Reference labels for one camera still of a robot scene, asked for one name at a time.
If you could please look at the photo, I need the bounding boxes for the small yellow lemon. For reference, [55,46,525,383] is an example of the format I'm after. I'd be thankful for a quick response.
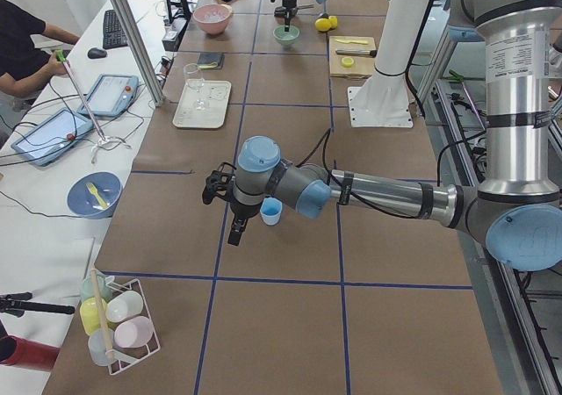
[328,16,339,30]

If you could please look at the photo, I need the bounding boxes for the pink cup in rack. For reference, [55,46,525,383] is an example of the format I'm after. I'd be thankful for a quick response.
[114,316,154,348]

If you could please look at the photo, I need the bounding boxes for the light blue plastic cup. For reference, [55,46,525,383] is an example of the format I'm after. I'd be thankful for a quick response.
[260,197,283,226]

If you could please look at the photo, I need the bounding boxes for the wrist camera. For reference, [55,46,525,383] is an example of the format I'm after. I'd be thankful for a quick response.
[274,6,285,18]
[202,170,234,205]

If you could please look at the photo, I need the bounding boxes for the lemon half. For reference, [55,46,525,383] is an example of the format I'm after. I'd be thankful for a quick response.
[341,56,355,68]

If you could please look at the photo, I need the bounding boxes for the clear wine glass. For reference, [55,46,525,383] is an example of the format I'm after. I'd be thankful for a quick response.
[183,63,208,111]

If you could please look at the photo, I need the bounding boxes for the black keyboard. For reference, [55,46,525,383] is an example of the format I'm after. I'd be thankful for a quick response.
[102,9,128,50]

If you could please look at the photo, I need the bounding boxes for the ice cubes in pink bowl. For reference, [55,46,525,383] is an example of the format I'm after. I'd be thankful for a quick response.
[202,11,227,24]

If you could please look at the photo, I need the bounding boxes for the black tripod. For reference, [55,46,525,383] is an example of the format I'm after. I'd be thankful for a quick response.
[1,291,76,318]

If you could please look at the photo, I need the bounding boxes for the cream bear tray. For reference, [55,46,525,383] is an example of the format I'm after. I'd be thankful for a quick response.
[172,79,232,129]

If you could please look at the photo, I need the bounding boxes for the pink bowl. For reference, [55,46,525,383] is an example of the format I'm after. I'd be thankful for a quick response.
[192,4,234,35]

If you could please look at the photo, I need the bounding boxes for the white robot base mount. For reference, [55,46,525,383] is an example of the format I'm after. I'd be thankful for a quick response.
[348,0,434,128]

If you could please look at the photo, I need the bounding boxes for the black computer mouse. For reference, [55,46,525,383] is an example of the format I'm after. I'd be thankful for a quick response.
[87,47,107,60]

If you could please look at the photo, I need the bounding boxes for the aluminium frame post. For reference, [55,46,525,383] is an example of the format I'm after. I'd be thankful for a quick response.
[110,0,164,107]

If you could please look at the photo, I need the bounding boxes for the clear cup in rack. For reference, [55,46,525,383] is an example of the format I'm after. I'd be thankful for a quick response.
[88,328,116,366]

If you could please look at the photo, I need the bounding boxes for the green bowl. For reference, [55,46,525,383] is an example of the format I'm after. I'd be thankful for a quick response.
[273,25,300,47]

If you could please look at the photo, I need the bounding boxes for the teach pendant tablet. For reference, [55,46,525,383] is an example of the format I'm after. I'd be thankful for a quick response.
[11,109,93,167]
[86,74,140,118]

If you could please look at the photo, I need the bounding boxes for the seated person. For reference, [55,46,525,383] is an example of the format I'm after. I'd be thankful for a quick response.
[1,0,80,100]

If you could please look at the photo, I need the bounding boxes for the near teach pendant tablet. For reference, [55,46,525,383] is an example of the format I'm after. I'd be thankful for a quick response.
[11,109,93,167]

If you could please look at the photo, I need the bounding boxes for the white wire cup rack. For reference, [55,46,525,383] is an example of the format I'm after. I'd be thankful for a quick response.
[88,269,161,376]

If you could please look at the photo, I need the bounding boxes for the far teach pendant tablet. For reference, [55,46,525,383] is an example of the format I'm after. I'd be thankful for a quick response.
[86,74,140,118]

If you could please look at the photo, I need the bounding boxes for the blue bowl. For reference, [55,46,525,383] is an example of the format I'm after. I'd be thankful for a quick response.
[67,171,122,219]

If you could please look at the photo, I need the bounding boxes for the green cup in rack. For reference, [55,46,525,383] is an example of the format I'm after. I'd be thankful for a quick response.
[80,270,115,302]

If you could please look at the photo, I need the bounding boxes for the white cup in rack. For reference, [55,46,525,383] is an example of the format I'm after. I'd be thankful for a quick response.
[105,291,144,323]

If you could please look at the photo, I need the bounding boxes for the yellow cup in rack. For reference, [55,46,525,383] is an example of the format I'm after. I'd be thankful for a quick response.
[79,297,101,336]

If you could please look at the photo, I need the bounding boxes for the yellow plastic knife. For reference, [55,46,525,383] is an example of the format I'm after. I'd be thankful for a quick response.
[335,39,370,45]

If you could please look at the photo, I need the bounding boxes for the wooden cutting board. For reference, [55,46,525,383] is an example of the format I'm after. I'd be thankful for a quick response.
[328,36,377,77]

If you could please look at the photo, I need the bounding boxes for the red cylinder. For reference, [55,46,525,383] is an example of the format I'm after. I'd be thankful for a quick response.
[1,335,60,371]

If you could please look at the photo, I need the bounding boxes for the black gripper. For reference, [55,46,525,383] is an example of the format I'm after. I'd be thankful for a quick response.
[280,0,297,32]
[227,198,261,246]

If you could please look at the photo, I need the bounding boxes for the yellow fork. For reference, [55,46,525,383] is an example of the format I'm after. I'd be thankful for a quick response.
[86,182,109,210]

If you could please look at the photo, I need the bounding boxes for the grey folded cloth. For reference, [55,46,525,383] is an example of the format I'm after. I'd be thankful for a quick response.
[197,52,224,69]

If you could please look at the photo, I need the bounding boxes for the pink rod tool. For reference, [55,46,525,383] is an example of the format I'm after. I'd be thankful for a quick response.
[54,50,132,164]

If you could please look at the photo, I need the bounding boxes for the large yellow lemon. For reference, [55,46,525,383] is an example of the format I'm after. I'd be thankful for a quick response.
[314,18,332,32]

